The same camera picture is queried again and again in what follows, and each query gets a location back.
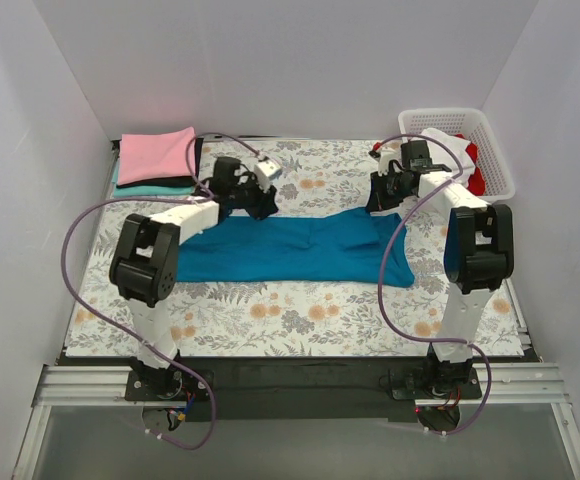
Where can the folded teal t shirt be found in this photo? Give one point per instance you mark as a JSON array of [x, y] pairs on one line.
[[145, 191]]

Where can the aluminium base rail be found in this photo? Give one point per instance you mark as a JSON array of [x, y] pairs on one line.
[[304, 419]]

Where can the folded pink t shirt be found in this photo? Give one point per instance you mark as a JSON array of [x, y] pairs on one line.
[[154, 156]]

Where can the blue t shirt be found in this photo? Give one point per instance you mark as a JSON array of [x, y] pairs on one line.
[[345, 247]]

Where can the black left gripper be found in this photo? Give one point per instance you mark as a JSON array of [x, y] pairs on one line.
[[261, 201]]

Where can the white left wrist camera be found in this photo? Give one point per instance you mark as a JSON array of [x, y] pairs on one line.
[[266, 171]]

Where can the red t shirt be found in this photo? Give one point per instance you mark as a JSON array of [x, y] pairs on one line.
[[476, 183]]

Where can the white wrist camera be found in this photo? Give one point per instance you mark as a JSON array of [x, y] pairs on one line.
[[388, 157], [266, 171]]

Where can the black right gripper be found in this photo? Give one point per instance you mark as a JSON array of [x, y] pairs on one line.
[[380, 195]]

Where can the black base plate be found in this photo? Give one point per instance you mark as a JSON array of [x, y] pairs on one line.
[[284, 388]]

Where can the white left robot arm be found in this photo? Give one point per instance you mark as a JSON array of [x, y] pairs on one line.
[[145, 262]]

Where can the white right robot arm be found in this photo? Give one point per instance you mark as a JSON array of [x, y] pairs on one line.
[[479, 245]]

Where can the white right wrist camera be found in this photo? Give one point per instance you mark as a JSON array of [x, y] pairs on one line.
[[388, 157]]

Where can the white t shirt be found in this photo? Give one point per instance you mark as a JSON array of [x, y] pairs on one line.
[[456, 145]]

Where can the white plastic basket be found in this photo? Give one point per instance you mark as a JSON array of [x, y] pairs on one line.
[[474, 126]]

